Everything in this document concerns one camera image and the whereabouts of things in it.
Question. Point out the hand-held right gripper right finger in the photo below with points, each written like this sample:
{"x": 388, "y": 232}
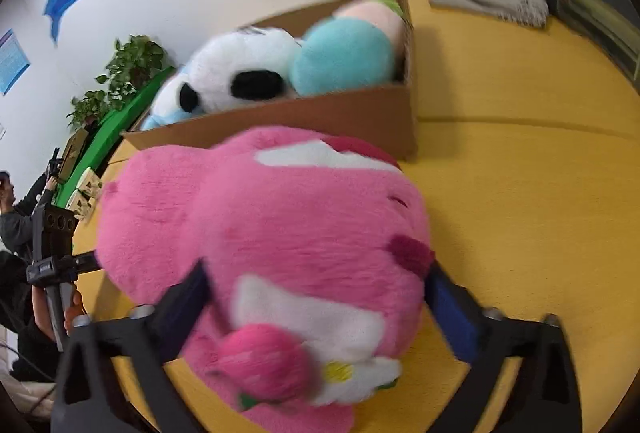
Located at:
{"x": 450, "y": 313}

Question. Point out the pink bear plush toy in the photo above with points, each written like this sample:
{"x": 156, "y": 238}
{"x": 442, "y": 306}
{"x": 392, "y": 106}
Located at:
{"x": 280, "y": 238}

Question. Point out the brown cardboard box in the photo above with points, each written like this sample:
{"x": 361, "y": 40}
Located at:
{"x": 325, "y": 118}

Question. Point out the person's left hand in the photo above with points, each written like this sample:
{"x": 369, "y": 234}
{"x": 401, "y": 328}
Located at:
{"x": 75, "y": 308}

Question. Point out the light blue plush toy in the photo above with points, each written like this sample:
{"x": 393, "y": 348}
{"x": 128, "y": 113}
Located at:
{"x": 167, "y": 105}

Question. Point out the white panda plush toy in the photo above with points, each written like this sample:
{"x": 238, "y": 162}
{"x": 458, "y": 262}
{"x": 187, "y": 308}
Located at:
{"x": 235, "y": 68}

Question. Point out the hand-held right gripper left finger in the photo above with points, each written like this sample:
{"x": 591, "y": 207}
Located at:
{"x": 187, "y": 308}

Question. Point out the green mat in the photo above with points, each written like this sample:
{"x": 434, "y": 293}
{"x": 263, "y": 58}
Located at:
{"x": 110, "y": 128}

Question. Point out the small cardboard box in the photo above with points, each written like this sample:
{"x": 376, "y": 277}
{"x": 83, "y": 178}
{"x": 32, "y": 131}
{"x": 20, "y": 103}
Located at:
{"x": 75, "y": 150}

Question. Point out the blue framed wall notice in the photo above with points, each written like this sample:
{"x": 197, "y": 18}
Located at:
{"x": 11, "y": 63}

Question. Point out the pastel pink teal plush toy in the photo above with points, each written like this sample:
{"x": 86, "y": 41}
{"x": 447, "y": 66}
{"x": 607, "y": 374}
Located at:
{"x": 345, "y": 53}

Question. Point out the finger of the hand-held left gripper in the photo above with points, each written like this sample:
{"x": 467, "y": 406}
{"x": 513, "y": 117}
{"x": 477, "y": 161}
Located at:
{"x": 87, "y": 263}

